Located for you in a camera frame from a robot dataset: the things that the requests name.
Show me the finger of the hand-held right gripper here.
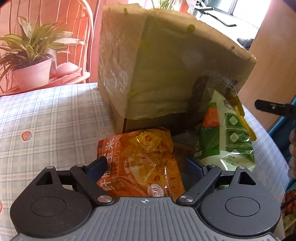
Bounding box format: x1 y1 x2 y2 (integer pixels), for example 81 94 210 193
254 99 293 116

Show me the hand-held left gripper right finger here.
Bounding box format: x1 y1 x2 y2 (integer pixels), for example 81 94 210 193
176 158 257 207

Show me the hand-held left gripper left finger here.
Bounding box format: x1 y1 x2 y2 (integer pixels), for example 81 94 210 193
35 156 116 207

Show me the orange snack bag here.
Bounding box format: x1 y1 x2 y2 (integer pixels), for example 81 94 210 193
96 129 185 198

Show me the brown cardboard box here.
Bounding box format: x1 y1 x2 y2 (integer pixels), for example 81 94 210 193
97 3 257 135

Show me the person's right hand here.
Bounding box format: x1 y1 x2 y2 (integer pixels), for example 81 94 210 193
288 136 296 179

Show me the wooden board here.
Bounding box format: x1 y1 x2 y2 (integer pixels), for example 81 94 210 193
238 21 296 131

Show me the green and white snack bag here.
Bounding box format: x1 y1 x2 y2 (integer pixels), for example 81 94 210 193
194 89 258 172

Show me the plaid bed sheet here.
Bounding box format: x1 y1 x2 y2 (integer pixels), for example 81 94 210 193
0 82 296 241

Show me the window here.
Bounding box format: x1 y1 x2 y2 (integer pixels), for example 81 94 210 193
206 0 269 29

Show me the exercise bike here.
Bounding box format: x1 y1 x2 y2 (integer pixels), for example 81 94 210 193
192 0 255 51

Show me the printed backdrop cloth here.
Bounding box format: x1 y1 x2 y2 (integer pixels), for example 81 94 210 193
0 0 197 96

